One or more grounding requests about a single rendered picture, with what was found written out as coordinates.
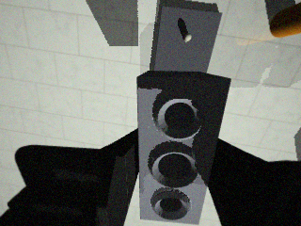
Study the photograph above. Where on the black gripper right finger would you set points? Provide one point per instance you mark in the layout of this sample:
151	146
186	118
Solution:
249	191

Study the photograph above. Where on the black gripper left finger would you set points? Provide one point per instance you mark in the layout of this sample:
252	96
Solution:
111	172

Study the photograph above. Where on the brown cylinder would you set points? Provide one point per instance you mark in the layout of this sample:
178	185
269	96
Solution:
287	22

